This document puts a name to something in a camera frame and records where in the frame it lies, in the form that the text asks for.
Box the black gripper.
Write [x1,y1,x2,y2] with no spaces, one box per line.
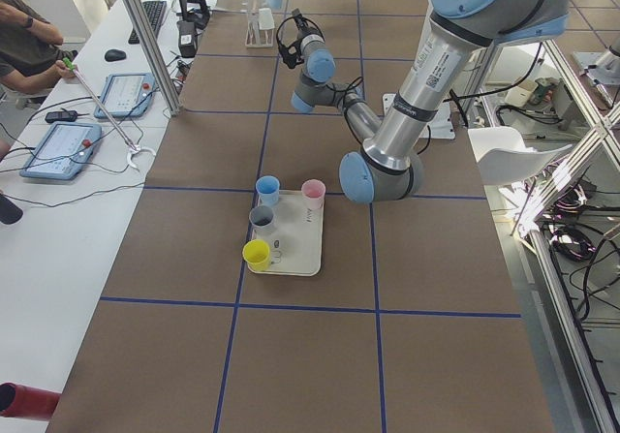
[292,9,323,48]

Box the pink plastic cup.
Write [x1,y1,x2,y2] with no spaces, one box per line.
[301,179,326,210]

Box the blue plastic cup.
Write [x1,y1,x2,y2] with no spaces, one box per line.
[264,0,283,11]
[255,175,280,206]

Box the white plastic cup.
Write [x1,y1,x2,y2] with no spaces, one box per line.
[258,7,275,31]

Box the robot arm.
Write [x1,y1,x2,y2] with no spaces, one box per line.
[291,0,569,203]

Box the grey plastic cup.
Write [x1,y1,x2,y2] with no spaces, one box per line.
[249,205,275,235]

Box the yellow plastic cup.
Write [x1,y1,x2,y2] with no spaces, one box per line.
[242,239,271,272]

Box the black power box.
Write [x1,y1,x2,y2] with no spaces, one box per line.
[176,20,198,58]

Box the black keyboard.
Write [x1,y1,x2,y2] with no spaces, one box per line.
[141,0,168,39]

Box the far blue teach pendant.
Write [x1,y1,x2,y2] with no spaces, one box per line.
[100,73,156,120]

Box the blue teach pendant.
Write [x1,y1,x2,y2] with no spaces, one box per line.
[100,73,156,120]
[19,122,103,181]

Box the black computer mouse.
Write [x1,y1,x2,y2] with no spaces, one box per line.
[104,48,127,62]

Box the grabber reaching stick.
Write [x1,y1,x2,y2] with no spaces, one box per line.
[61,57,157,172]

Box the cream plastic tray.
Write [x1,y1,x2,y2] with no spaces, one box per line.
[251,190,324,276]

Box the white chair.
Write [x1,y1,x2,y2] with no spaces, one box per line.
[468,126,573,186]

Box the black handheld remote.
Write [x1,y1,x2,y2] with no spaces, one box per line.
[45,110,78,124]

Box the seated person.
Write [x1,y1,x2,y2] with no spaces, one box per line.
[1,0,77,95]

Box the near blue teach pendant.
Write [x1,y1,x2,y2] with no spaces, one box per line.
[19,122,103,181]

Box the red cylinder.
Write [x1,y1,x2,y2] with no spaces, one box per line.
[1,383,61,421]

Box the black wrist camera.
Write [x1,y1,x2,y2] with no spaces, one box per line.
[275,14,306,70]

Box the white wire cup rack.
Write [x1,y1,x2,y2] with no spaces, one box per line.
[245,0,275,48]

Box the aluminium frame post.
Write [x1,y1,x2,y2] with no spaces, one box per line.
[123,0,181,116]

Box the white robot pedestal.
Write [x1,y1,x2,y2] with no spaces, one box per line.
[382,0,466,140]

